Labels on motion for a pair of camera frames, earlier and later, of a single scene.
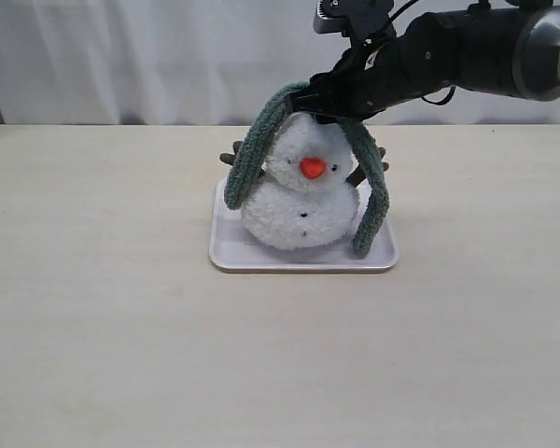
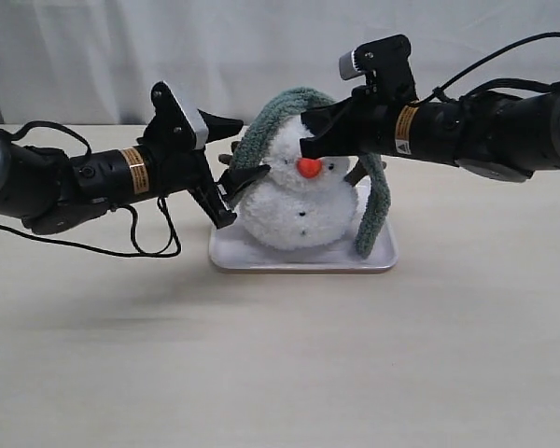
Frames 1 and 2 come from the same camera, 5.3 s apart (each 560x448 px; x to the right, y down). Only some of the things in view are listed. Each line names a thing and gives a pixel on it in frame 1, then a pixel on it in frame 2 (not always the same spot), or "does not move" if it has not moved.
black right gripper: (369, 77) -> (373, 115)
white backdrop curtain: (187, 63) does not move
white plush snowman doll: (304, 198) does not move
